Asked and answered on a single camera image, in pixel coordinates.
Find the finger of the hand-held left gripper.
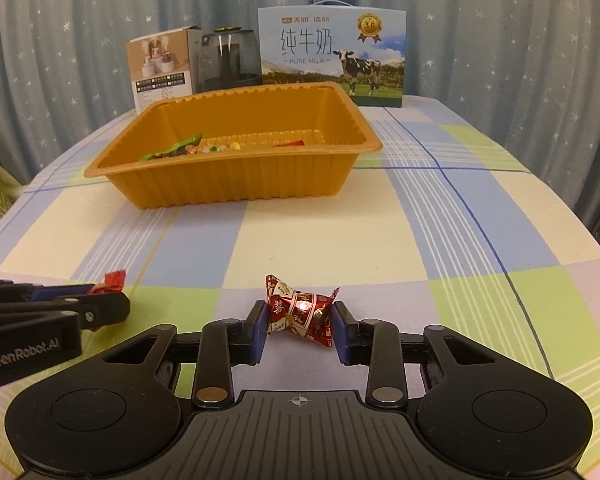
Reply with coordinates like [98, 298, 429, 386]
[0, 280, 97, 302]
[0, 292, 132, 332]

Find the blue star curtain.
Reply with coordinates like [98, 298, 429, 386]
[0, 0, 600, 243]

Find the dark green glass jar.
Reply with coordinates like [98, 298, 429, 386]
[194, 25, 262, 95]

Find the green snack packet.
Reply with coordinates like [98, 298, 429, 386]
[140, 133, 204, 163]

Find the milk carton box with handle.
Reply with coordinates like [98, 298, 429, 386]
[257, 0, 407, 109]

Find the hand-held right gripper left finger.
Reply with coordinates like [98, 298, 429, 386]
[102, 301, 271, 409]

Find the orange plastic tray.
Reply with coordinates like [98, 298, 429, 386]
[84, 81, 384, 210]

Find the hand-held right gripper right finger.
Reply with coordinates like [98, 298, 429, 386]
[330, 302, 498, 406]

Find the colourful wrapped candy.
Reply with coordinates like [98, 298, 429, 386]
[181, 142, 242, 157]

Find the checkered tablecloth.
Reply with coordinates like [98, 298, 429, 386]
[0, 94, 600, 480]

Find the red twist-wrapped candy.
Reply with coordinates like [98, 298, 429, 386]
[265, 274, 341, 348]

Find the white product box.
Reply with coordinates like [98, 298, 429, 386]
[126, 26, 202, 115]

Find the small red candy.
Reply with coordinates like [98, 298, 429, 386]
[92, 269, 127, 295]

